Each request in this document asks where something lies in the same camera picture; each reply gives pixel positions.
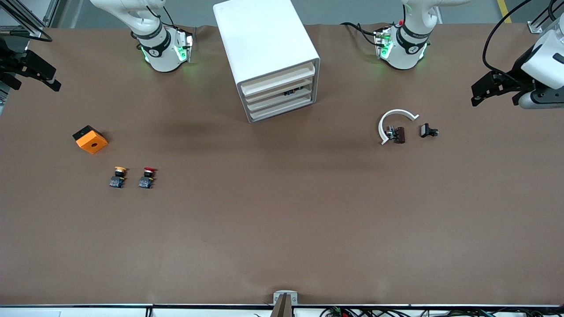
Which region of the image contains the brown block with metal clip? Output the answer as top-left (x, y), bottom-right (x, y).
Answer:
top-left (386, 126), bottom-right (406, 144)

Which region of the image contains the black cable bundle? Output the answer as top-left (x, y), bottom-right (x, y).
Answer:
top-left (319, 306), bottom-right (564, 317)

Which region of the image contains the yellow push button switch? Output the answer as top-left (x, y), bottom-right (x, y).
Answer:
top-left (109, 166), bottom-right (129, 189)

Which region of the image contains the grey metal bracket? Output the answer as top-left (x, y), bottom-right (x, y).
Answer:
top-left (273, 290), bottom-right (299, 305)

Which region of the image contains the aluminium frame profile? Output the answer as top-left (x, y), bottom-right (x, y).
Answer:
top-left (0, 0), bottom-right (60, 32)
top-left (528, 0), bottom-right (564, 34)

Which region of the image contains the red push button switch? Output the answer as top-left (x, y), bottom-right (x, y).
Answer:
top-left (138, 166), bottom-right (158, 190)

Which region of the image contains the white plastic drawer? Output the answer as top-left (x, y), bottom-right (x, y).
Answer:
top-left (246, 87), bottom-right (317, 114)
top-left (243, 76), bottom-right (317, 105)
top-left (241, 63), bottom-right (317, 96)
top-left (249, 97), bottom-right (317, 123)

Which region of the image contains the brown camera post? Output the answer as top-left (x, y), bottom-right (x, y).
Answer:
top-left (270, 294), bottom-right (294, 317)

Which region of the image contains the white drawer cabinet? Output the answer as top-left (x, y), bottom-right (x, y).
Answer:
top-left (213, 0), bottom-right (321, 124)

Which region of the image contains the orange button enclosure box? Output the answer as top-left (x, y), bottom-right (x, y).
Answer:
top-left (72, 125), bottom-right (109, 155)

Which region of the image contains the black base cable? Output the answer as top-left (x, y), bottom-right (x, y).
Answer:
top-left (340, 21), bottom-right (383, 47)
top-left (145, 4), bottom-right (176, 28)

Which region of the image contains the white curved plastic bracket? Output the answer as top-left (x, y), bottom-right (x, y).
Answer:
top-left (378, 109), bottom-right (419, 145)

